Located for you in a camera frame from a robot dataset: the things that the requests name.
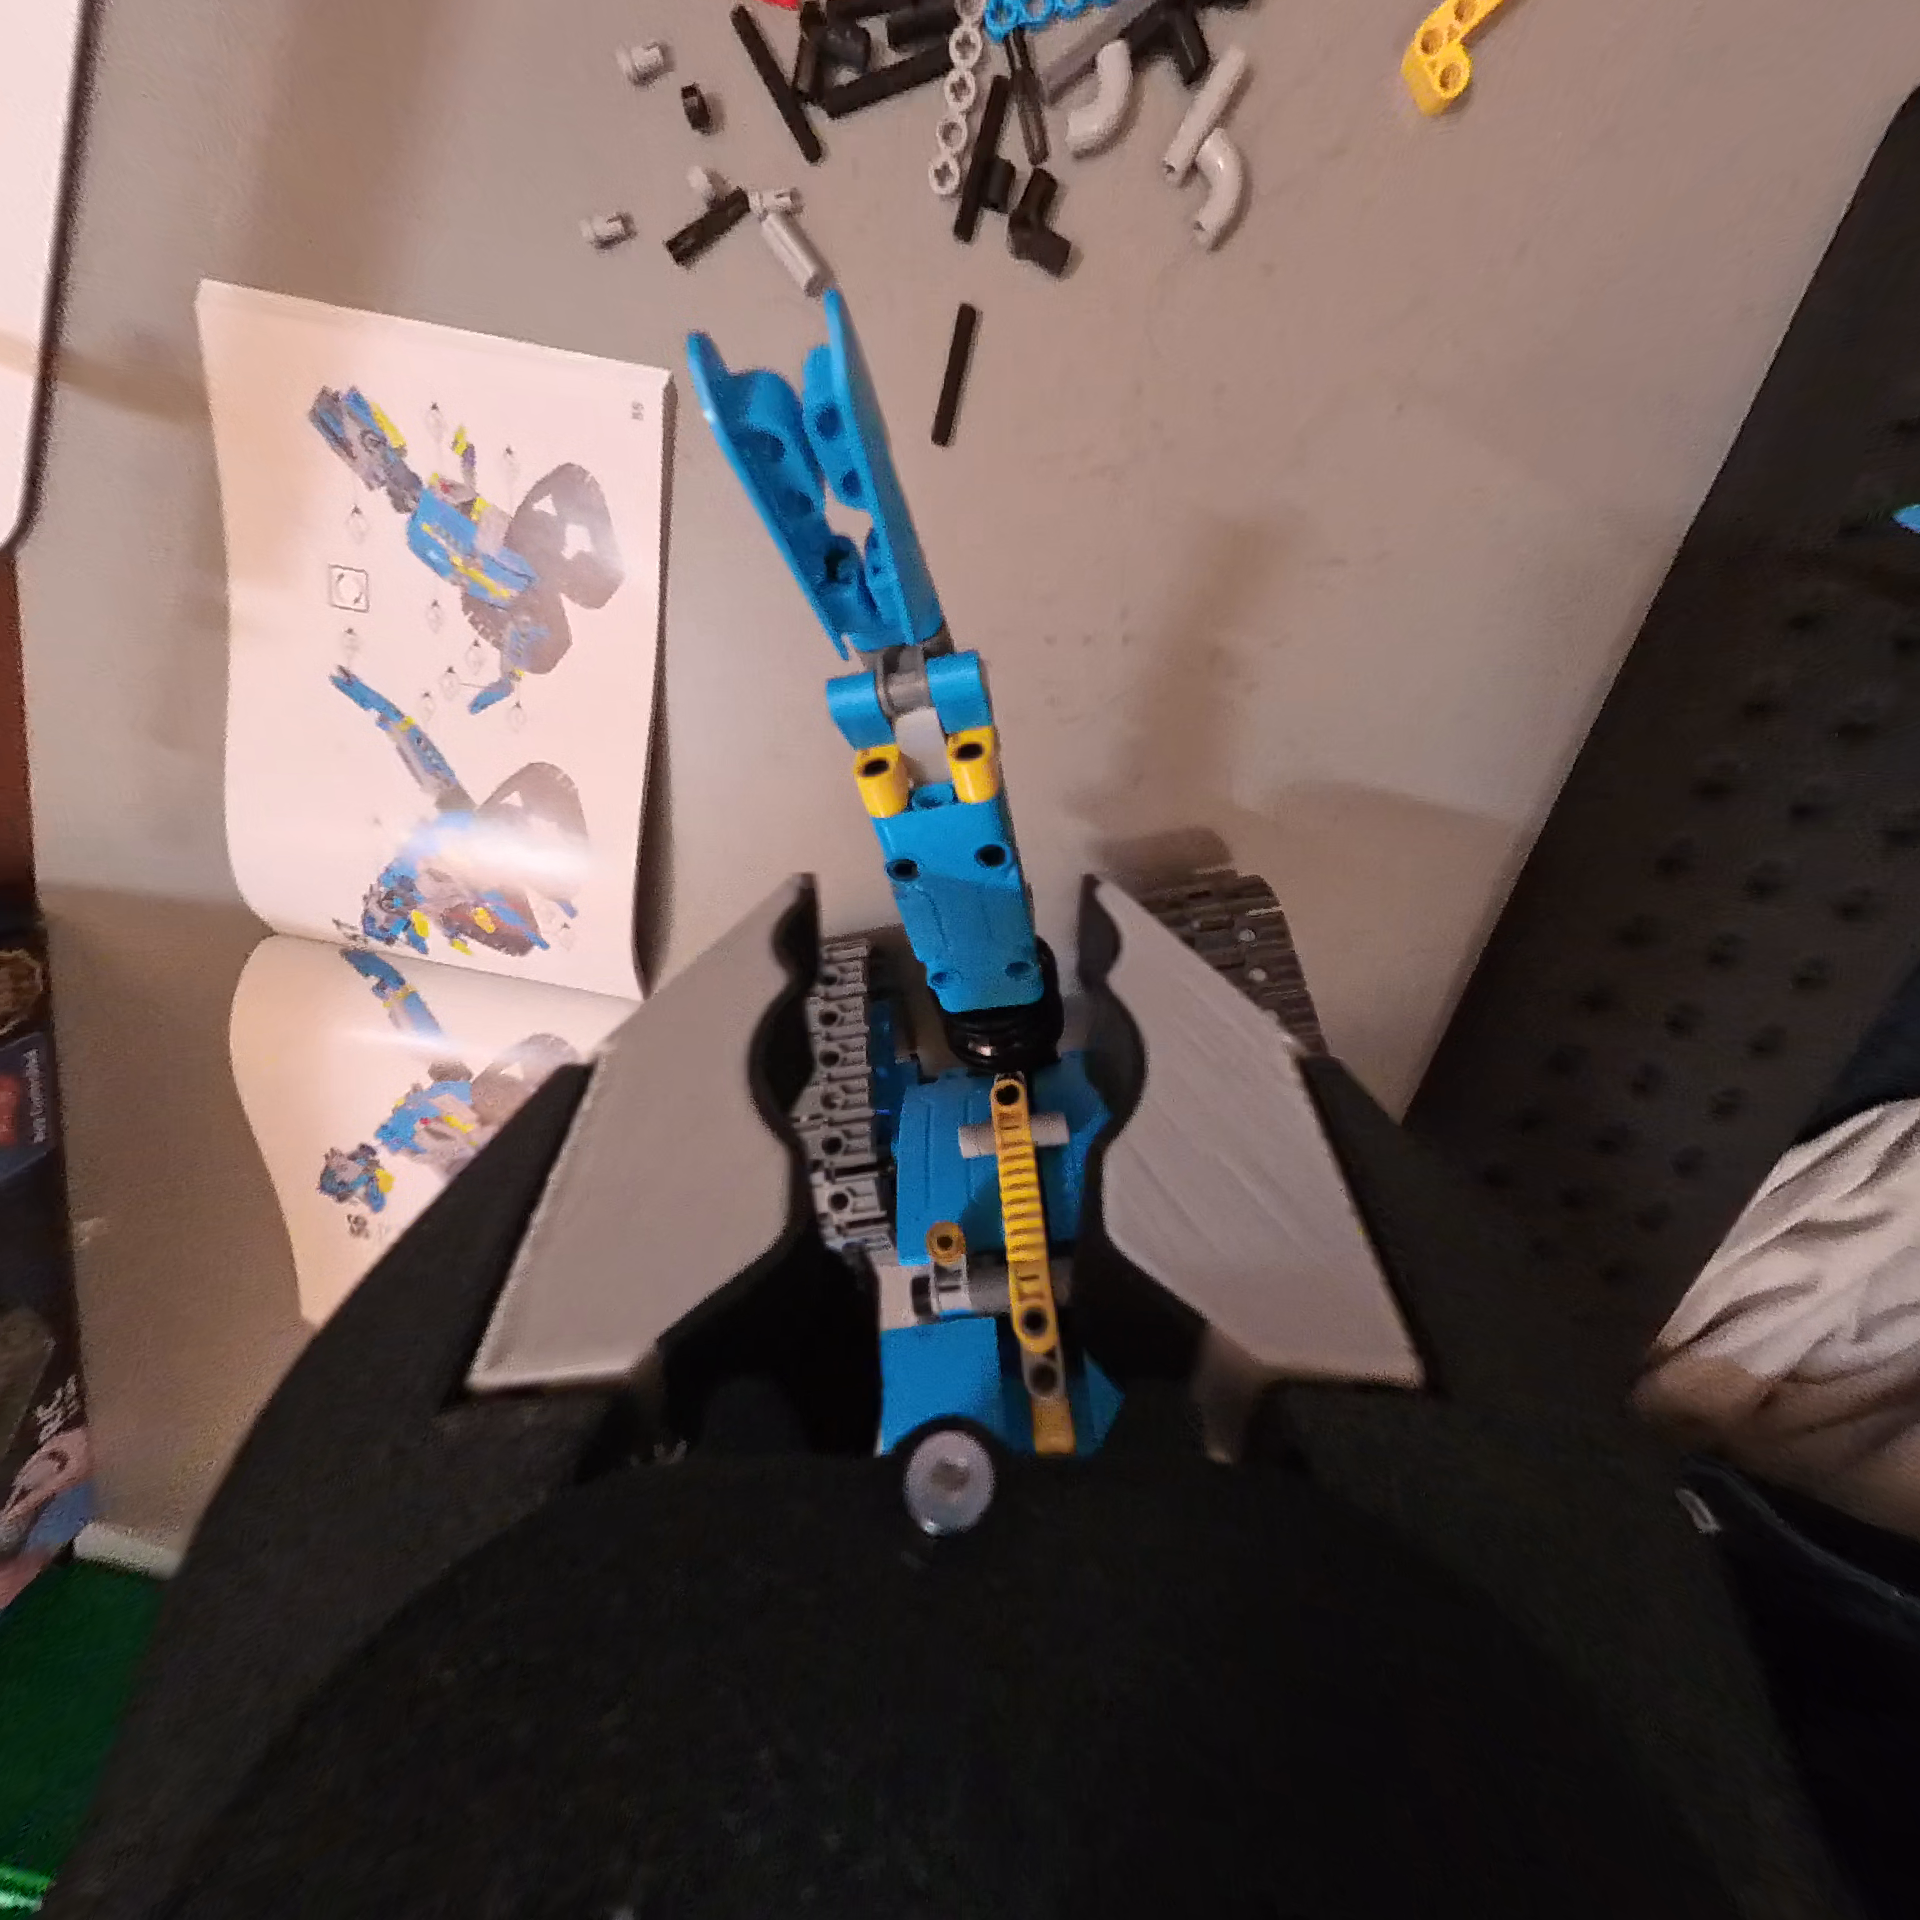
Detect dark blue robot kit box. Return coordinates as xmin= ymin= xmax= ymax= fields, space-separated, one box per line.
xmin=0 ymin=901 xmax=98 ymax=1606

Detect person's dark jeans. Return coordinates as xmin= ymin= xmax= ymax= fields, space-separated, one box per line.
xmin=1681 ymin=1469 xmax=1920 ymax=1920

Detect pile of small block pieces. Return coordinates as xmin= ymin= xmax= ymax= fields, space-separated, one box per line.
xmin=577 ymin=0 xmax=1256 ymax=448

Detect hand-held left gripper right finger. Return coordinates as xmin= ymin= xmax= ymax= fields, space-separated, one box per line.
xmin=1076 ymin=873 xmax=1427 ymax=1461

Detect blue grey block toy robot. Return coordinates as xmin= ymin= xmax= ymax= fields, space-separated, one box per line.
xmin=802 ymin=832 xmax=1329 ymax=1461

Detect green plastic bin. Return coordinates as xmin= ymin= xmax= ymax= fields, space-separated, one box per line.
xmin=0 ymin=1558 xmax=168 ymax=1914

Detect yellow angled block piece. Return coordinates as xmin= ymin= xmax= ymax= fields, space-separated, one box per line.
xmin=1401 ymin=0 xmax=1521 ymax=114

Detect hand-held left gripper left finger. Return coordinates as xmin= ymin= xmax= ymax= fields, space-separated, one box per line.
xmin=465 ymin=873 xmax=825 ymax=1397

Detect open instruction booklet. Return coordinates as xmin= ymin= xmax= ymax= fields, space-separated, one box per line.
xmin=195 ymin=276 xmax=677 ymax=1329

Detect grey desk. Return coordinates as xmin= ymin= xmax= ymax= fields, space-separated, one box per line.
xmin=0 ymin=0 xmax=1920 ymax=1578

